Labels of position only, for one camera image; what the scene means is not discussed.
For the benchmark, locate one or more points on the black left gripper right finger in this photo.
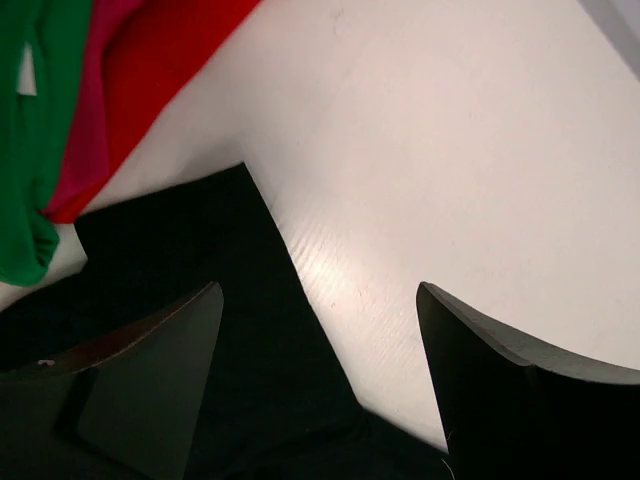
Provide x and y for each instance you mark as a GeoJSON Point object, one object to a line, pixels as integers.
{"type": "Point", "coordinates": [514, 406]}

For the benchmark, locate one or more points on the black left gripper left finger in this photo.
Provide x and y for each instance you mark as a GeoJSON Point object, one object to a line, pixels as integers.
{"type": "Point", "coordinates": [122, 406]}

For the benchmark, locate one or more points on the black t shirt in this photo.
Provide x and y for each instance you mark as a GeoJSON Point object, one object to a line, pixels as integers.
{"type": "Point", "coordinates": [277, 403]}

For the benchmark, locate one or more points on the magenta folded t shirt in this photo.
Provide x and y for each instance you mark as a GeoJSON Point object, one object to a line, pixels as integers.
{"type": "Point", "coordinates": [86, 156]}

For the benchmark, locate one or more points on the red folded t shirt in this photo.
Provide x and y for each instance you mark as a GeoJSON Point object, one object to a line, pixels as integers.
{"type": "Point", "coordinates": [160, 50]}

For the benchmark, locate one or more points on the green folded t shirt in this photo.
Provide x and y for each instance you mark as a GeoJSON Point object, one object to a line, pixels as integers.
{"type": "Point", "coordinates": [42, 55]}

